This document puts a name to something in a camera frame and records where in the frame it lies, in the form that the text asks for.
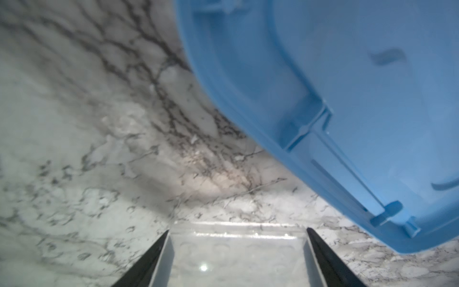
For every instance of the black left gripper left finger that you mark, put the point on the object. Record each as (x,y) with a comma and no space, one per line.
(140,274)

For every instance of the blue plastic box lid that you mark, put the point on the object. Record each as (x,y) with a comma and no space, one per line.
(359,99)

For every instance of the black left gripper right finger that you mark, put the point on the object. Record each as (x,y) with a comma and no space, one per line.
(332,270)

